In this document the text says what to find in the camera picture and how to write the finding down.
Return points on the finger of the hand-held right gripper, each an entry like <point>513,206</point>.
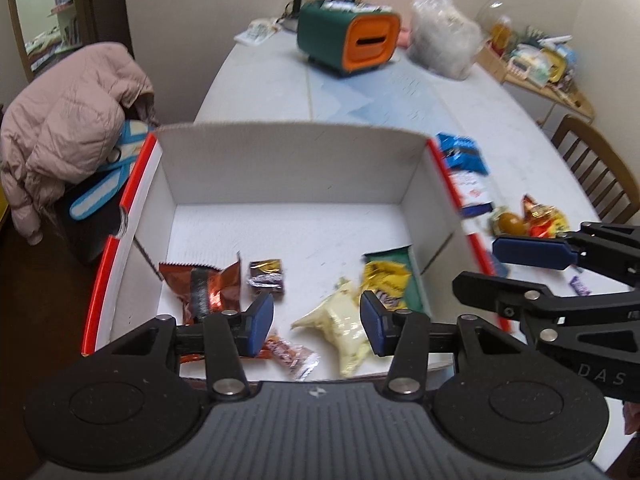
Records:
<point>530,252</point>
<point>500,292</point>

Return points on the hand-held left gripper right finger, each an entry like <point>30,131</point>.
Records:
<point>375,325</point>

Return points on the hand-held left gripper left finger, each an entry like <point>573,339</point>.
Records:
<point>260,322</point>

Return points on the red snack bag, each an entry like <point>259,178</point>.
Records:
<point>545,220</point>

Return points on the pale yellow packet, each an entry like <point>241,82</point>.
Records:
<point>335,320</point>

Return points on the yellow green snack packet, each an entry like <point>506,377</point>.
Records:
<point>390,280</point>

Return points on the small brown chocolate packet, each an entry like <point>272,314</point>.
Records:
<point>267,275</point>

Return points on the brown red foil packet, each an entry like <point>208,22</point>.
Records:
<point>200,285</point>

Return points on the white blue small packet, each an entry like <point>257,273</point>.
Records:
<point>470,190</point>

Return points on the blue snack packet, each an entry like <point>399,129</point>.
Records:
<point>465,155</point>

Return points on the red and white cardboard box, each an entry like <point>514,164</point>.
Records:
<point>300,170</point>

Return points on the person's right hand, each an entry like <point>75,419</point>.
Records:
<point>633,420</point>

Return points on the golden egg candy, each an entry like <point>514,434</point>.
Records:
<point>510,223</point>

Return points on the small purple packet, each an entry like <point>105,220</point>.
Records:
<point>581,286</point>

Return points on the wooden chair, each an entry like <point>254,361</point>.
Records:
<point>580,135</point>

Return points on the black chair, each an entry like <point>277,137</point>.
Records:
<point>90,240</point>

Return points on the orange drink bottle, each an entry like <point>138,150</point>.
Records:
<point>501,35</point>

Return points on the blue striped bag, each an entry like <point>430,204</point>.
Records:
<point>130,140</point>

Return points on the clear plastic bag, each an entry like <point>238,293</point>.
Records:
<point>440,35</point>

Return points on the pink puffer jacket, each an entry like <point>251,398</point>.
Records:
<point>65,125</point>

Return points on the green orange tissue box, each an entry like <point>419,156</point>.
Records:
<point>325,35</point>

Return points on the wooden door frame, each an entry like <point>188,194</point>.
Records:
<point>87,0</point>

